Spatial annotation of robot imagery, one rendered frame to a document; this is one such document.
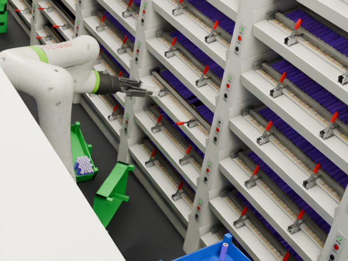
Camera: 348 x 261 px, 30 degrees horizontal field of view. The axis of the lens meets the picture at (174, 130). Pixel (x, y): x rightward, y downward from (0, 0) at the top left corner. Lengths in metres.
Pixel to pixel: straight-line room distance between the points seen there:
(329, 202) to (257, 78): 0.52
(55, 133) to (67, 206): 1.81
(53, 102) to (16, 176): 1.71
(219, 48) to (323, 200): 0.74
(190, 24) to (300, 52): 0.68
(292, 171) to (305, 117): 0.20
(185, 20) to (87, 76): 0.50
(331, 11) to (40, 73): 0.89
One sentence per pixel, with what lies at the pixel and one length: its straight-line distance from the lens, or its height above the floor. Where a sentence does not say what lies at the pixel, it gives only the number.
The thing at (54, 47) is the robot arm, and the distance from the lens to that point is 2.27.
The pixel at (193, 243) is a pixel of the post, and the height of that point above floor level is 0.09.
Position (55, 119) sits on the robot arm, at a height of 0.84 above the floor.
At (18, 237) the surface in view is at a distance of 0.27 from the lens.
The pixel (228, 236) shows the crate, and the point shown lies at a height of 0.56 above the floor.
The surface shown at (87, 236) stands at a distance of 0.27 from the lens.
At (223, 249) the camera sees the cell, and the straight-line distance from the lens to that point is 2.15.
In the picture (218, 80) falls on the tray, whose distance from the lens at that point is 2.61.
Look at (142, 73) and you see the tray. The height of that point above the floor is 0.56.
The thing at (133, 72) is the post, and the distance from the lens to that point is 3.09.
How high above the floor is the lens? 1.90
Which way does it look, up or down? 31 degrees down
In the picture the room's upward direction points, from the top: 11 degrees clockwise
